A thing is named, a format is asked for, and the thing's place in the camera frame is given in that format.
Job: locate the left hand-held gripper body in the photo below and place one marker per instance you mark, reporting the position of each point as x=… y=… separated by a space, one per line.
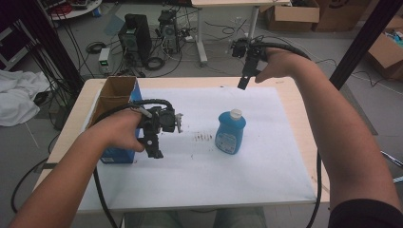
x=160 y=120

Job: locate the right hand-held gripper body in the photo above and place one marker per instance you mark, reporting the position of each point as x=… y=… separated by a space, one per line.
x=250 y=50

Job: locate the blue cardboard box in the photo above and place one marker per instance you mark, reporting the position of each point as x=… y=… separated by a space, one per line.
x=118 y=88

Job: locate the blue detergent bottle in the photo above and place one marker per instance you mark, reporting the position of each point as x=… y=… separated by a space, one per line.
x=229 y=134

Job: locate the person's right hand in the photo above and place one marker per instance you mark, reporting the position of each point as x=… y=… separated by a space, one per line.
x=282 y=63

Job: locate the person's left hand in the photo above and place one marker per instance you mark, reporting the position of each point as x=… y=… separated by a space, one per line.
x=118 y=133

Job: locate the white-legged wooden desk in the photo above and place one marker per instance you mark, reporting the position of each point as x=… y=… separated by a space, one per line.
x=200 y=31

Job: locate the low brown cardboard box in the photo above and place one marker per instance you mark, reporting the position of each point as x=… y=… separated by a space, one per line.
x=293 y=15

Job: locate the white table mat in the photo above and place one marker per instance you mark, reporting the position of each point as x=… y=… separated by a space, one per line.
x=206 y=183

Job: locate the white power strip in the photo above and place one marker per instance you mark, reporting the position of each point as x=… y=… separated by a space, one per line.
x=189 y=38

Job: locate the small white power supply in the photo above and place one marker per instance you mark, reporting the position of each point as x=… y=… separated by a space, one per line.
x=104 y=60

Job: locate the open-sided computer tower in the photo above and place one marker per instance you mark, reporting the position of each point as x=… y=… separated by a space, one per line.
x=168 y=30

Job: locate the black computer tower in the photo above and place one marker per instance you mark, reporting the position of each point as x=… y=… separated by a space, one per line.
x=138 y=38

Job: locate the tall brown cardboard box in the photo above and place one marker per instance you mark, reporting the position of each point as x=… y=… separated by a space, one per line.
x=342 y=14

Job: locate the open cardboard box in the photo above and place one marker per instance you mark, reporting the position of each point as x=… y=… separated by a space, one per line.
x=385 y=52

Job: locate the round white table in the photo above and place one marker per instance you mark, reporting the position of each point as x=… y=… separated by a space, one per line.
x=79 y=9

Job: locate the white cloth heap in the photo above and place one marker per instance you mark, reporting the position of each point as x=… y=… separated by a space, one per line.
x=19 y=95

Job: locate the metal rod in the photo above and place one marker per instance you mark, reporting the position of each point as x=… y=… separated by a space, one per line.
x=391 y=158

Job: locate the black sleeve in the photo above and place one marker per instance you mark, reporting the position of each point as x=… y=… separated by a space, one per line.
x=364 y=215

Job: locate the black aluminium post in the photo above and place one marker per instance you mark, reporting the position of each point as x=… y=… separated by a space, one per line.
x=364 y=38

